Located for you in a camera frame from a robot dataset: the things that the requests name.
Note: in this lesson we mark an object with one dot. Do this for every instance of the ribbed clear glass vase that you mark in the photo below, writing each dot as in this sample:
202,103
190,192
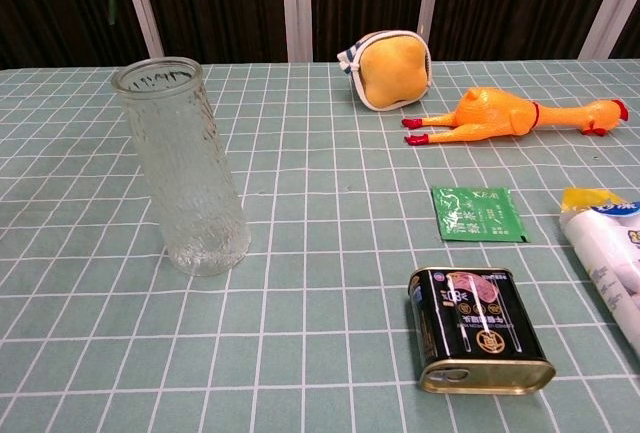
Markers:
200,213

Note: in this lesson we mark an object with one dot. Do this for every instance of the green checked tablecloth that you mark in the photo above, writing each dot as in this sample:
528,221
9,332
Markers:
320,273

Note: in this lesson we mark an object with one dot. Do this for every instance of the yellow zippered pouch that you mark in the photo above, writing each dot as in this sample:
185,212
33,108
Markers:
392,70

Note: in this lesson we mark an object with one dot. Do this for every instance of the green tea sachet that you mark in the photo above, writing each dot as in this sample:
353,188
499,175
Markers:
475,215

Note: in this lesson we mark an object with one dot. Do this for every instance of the yellow rubber chicken toy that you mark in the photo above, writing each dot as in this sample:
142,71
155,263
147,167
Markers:
490,115

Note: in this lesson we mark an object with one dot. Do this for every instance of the black luncheon meat can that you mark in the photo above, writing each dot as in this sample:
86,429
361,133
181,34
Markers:
475,333

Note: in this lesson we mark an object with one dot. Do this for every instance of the dark corrugated backdrop curtain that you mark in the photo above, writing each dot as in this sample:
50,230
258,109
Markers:
225,3

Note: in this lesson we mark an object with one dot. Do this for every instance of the white wide frame post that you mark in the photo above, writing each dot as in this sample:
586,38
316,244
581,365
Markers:
296,3

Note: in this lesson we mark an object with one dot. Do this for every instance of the white slanted frame post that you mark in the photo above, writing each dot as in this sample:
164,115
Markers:
140,3
607,8

